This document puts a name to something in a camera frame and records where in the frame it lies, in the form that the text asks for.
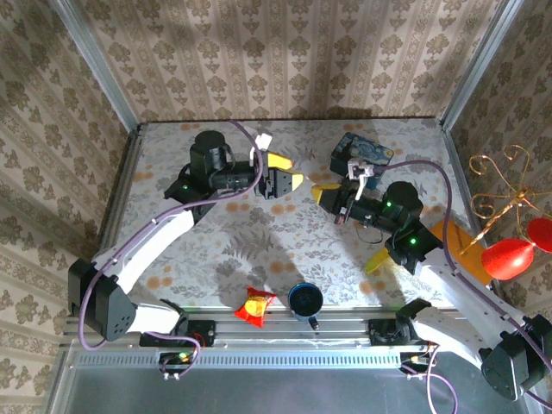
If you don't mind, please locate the starry night tin box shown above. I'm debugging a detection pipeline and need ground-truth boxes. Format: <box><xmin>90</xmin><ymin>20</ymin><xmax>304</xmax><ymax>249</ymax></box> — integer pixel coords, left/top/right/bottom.
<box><xmin>329</xmin><ymin>132</ymin><xmax>396</xmax><ymax>191</ymax></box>

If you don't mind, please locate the yellow toy banana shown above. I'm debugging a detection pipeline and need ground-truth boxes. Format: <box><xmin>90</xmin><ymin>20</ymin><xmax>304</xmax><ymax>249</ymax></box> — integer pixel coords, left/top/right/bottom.
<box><xmin>365</xmin><ymin>249</ymin><xmax>392</xmax><ymax>275</ymax></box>

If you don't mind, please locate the floral patterned table mat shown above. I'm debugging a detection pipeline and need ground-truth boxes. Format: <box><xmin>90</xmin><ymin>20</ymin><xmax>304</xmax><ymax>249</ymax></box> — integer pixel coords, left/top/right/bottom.
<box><xmin>99</xmin><ymin>119</ymin><xmax>496</xmax><ymax>310</ymax></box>

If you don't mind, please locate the dark blue mug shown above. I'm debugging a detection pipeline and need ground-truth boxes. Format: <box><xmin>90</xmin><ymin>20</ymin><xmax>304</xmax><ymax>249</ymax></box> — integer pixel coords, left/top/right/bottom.
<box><xmin>287</xmin><ymin>282</ymin><xmax>324</xmax><ymax>331</ymax></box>

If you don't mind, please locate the red egg-shaped ornament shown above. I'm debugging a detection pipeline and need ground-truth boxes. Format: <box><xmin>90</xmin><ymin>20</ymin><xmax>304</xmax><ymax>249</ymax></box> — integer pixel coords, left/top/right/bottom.
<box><xmin>481</xmin><ymin>238</ymin><xmax>536</xmax><ymax>281</ymax></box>

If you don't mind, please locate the red yellow snack packet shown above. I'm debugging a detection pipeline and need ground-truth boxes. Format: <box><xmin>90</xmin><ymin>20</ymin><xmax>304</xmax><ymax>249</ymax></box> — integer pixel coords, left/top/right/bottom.
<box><xmin>233</xmin><ymin>285</ymin><xmax>277</xmax><ymax>329</ymax></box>

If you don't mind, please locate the red round disc ornament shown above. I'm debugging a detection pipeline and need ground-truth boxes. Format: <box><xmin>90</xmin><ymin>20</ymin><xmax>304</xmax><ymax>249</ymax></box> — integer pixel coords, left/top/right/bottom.
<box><xmin>526</xmin><ymin>216</ymin><xmax>552</xmax><ymax>254</ymax></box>

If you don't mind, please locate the grey sheet metal cover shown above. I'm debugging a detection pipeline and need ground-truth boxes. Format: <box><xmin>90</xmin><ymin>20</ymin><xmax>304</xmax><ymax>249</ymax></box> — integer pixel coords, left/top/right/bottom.
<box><xmin>45</xmin><ymin>338</ymin><xmax>551</xmax><ymax>414</ymax></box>

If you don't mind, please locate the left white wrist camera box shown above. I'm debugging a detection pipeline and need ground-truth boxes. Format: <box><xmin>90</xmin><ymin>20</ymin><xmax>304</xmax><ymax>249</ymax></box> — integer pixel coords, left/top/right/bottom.
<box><xmin>248</xmin><ymin>132</ymin><xmax>273</xmax><ymax>164</ymax></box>

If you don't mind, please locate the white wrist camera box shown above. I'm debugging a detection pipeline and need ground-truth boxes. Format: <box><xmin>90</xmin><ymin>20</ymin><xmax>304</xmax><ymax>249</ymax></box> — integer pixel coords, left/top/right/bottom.
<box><xmin>346</xmin><ymin>157</ymin><xmax>375</xmax><ymax>200</ymax></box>
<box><xmin>248</xmin><ymin>132</ymin><xmax>273</xmax><ymax>164</ymax></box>

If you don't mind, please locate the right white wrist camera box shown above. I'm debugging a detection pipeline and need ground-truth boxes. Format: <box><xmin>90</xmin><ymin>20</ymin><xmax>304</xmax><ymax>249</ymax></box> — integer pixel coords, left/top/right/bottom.
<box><xmin>346</xmin><ymin>157</ymin><xmax>375</xmax><ymax>200</ymax></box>

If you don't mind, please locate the aluminium side rail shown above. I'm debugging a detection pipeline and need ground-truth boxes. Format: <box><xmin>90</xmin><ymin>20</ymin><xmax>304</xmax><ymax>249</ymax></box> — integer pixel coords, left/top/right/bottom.
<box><xmin>440</xmin><ymin>122</ymin><xmax>518</xmax><ymax>314</ymax></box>
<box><xmin>71</xmin><ymin>124</ymin><xmax>146</xmax><ymax>318</ymax></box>

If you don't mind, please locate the gold wire curly stand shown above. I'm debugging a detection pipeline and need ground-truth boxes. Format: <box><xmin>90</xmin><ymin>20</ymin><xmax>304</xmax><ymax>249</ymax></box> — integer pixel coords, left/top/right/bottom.
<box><xmin>458</xmin><ymin>144</ymin><xmax>552</xmax><ymax>255</ymax></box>

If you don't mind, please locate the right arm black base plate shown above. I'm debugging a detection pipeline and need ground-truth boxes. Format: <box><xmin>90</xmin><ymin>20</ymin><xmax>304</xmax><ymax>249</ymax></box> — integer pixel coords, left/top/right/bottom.
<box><xmin>368</xmin><ymin>317</ymin><xmax>437</xmax><ymax>346</ymax></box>

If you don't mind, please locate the aluminium frame rail with bases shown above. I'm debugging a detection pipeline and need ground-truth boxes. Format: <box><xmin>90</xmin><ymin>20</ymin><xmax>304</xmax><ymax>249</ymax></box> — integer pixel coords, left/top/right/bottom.
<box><xmin>60</xmin><ymin>306</ymin><xmax>530</xmax><ymax>348</ymax></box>

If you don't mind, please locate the aluminium corner post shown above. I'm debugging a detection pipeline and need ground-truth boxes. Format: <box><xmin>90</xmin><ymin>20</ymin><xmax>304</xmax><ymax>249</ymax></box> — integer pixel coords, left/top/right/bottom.
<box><xmin>438</xmin><ymin>0</ymin><xmax>526</xmax><ymax>130</ymax></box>
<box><xmin>50</xmin><ymin>0</ymin><xmax>142</xmax><ymax>133</ymax></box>

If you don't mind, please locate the slotted metal cable duct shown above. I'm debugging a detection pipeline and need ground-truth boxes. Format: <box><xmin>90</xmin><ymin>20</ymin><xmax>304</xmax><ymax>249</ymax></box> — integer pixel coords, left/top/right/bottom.
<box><xmin>68</xmin><ymin>349</ymin><xmax>432</xmax><ymax>368</ymax></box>

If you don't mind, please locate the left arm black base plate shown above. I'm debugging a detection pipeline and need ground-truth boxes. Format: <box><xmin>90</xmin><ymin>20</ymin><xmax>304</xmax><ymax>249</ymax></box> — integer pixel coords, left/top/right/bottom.
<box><xmin>138</xmin><ymin>319</ymin><xmax>216</xmax><ymax>348</ymax></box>

